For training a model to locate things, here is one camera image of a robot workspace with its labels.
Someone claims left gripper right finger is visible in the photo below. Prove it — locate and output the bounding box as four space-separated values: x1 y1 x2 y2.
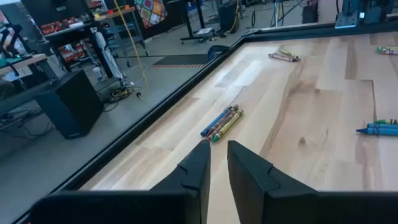
227 140 398 224

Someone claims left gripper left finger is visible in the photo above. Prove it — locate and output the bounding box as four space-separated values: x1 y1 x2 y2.
29 139 211 224

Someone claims brown crayon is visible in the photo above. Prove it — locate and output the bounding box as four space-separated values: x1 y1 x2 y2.
203 104 240 139
206 107 242 141

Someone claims black computer tower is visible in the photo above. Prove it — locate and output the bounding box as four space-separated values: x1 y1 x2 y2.
33 68 105 140

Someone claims black striped floor mat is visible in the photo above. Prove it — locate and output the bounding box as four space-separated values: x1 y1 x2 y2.
151 54 210 69

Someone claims blue chair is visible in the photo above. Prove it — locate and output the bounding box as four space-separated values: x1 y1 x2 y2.
207 44 231 62

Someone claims black computer case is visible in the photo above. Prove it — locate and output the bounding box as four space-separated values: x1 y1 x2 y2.
218 0 241 34

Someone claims metal tripod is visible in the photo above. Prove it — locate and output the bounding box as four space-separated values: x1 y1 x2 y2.
269 0 301 28

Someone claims colourful patchwork quilt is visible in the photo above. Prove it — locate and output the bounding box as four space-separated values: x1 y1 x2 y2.
134 0 168 29

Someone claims black equipment case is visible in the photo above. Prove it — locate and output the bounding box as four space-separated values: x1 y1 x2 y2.
301 0 320 24

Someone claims wooden top desk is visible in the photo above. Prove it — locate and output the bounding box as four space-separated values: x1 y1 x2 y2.
0 53 48 82

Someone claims shelf rack with orange bins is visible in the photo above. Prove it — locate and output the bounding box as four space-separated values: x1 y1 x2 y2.
21 0 147 78

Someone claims black table frame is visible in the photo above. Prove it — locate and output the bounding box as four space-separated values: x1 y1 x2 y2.
12 21 398 224

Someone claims black floor cable bundle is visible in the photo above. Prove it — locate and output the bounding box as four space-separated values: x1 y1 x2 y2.
101 83 146 113

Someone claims yellow cable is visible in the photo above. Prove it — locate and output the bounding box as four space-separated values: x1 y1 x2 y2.
112 0 150 100

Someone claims black standing desk frame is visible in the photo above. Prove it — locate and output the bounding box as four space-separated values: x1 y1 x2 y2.
179 0 220 44

